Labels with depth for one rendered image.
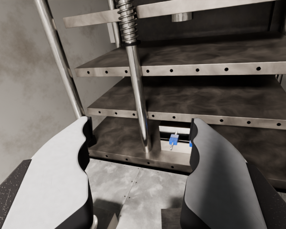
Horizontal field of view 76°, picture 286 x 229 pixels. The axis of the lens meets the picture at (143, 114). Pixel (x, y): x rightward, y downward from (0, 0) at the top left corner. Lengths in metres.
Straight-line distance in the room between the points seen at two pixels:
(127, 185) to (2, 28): 1.70
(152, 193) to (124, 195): 0.13
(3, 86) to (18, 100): 0.18
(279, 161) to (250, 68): 0.52
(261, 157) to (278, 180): 0.14
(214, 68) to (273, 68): 0.21
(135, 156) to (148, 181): 0.21
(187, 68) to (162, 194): 0.57
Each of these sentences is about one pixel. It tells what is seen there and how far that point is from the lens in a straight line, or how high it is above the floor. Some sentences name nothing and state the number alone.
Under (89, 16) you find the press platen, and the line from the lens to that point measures 1.02.
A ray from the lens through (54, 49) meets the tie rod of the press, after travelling 1.07.
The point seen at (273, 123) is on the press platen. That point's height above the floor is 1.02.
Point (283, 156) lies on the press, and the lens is 1.19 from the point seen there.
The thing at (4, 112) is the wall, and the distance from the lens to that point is 2.08.
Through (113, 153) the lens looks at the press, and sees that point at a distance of 1.17.
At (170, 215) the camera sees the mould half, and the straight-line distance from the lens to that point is 0.72.
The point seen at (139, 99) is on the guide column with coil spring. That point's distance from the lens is 0.93.
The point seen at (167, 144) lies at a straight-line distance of 1.08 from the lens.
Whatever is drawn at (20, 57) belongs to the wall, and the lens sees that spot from 2.14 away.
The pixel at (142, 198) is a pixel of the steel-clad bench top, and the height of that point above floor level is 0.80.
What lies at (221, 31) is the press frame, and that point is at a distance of 1.63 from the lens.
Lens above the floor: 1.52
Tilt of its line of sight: 29 degrees down
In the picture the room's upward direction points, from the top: 9 degrees counter-clockwise
